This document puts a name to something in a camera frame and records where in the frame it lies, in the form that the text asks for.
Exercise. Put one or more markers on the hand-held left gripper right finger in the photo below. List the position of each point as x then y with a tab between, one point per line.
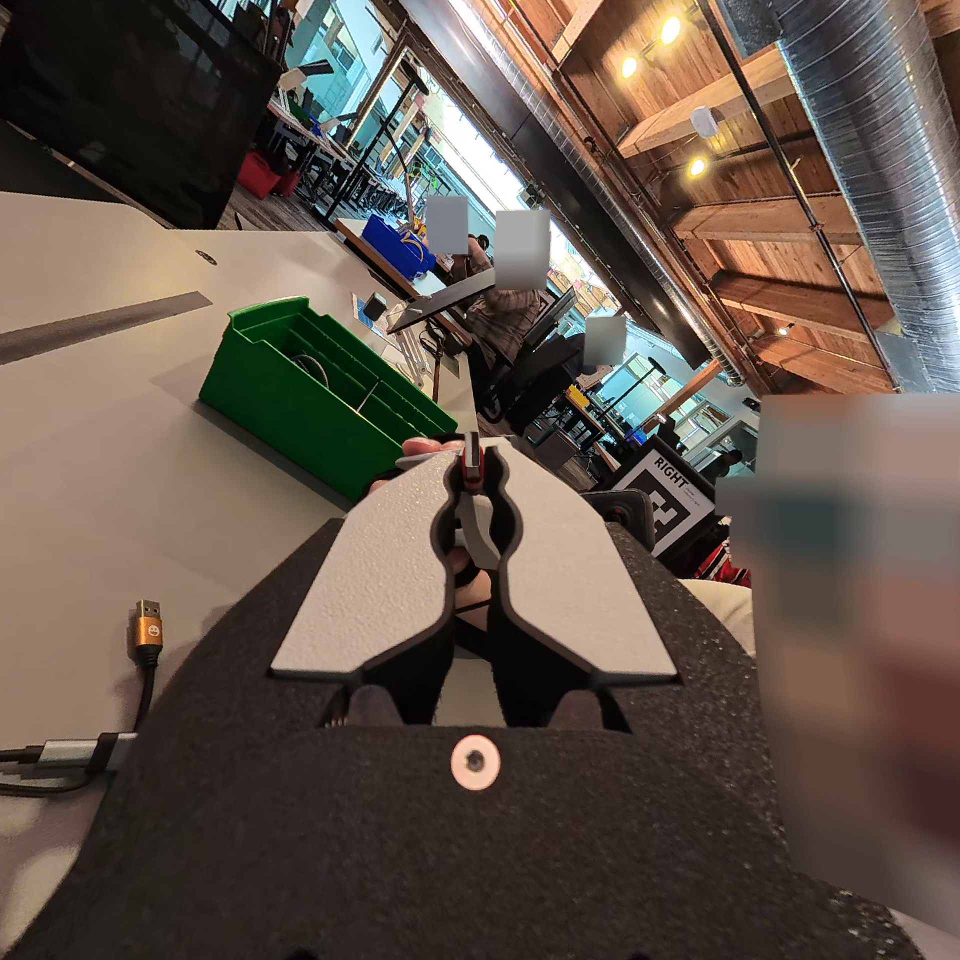
585	600

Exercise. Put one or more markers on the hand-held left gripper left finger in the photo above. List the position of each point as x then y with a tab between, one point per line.
375	585

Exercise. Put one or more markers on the person's right hand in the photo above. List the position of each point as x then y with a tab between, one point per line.
424	448

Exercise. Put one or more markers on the red storage bin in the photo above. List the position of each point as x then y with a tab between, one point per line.
259	176

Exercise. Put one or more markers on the blue storage bin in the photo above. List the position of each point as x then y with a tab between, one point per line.
390	240

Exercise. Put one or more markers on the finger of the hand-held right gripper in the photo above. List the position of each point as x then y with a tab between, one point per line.
484	529

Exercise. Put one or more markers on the green plastic bin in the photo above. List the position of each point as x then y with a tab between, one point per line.
300	442

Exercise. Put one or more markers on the white ceiling sensor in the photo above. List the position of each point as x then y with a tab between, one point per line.
705	120

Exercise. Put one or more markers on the small black box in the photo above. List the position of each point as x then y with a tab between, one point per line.
375	306

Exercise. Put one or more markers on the black monitor screen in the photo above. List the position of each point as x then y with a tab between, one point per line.
135	97

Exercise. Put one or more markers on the large silver spiral duct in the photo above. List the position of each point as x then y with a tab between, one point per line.
862	150

